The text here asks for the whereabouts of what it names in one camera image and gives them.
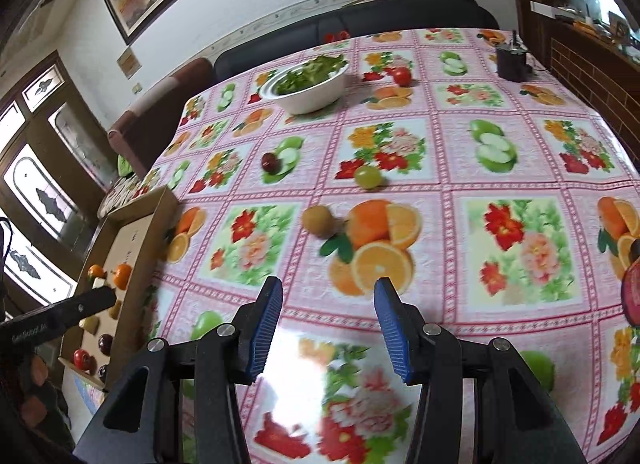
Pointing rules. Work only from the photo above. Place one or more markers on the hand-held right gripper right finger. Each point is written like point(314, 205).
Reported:
point(395, 334)

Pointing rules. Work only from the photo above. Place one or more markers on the red items on sofa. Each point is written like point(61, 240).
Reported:
point(336, 36)

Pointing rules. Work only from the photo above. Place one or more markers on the fruit and flower print tablecloth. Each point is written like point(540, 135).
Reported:
point(450, 109)

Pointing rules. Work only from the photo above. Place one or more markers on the brown counter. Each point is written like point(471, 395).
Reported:
point(590, 74)

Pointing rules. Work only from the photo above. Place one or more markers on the wooden glass-panel door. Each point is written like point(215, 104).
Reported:
point(45, 179)

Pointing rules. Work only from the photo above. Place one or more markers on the shallow cardboard box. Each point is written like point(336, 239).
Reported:
point(145, 224)

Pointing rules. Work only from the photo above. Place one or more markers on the black desktop device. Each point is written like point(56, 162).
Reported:
point(511, 62)

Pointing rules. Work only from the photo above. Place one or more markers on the person's left hand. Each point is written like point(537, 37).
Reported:
point(36, 374)

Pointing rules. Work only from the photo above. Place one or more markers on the white bowl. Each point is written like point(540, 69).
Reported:
point(310, 97)

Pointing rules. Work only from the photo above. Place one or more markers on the orange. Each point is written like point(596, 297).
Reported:
point(121, 275)
point(96, 271)

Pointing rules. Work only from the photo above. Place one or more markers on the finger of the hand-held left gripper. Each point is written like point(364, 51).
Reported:
point(87, 303)

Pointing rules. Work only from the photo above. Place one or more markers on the green grape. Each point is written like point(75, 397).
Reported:
point(368, 178)

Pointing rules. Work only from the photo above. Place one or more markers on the black leather sofa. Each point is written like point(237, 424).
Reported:
point(400, 14)

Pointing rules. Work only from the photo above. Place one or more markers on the large red tomato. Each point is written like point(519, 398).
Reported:
point(81, 358)

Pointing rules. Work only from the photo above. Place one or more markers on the green leafy vegetables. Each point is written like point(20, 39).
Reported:
point(307, 74)

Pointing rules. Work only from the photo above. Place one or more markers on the small brown fruit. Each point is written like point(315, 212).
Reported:
point(115, 310)

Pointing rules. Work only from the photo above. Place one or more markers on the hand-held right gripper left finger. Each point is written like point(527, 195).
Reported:
point(265, 329)

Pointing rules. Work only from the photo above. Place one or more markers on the large dark red fruit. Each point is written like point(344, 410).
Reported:
point(632, 294)

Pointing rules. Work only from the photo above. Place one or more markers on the floral patterned blanket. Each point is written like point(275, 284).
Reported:
point(120, 194)

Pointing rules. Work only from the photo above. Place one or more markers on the green pillow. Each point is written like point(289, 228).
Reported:
point(122, 164)

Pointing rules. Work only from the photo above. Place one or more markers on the brown kiwi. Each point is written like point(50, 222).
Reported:
point(318, 221)

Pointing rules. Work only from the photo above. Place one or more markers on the small red tomato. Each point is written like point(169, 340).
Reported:
point(401, 76)

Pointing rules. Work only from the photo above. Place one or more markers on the brown armchair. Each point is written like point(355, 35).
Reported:
point(150, 124)

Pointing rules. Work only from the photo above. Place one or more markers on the pale yellow peeled fruit chunk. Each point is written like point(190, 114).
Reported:
point(90, 323)

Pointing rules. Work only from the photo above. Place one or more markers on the dark red plum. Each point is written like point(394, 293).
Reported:
point(270, 163)
point(105, 343)

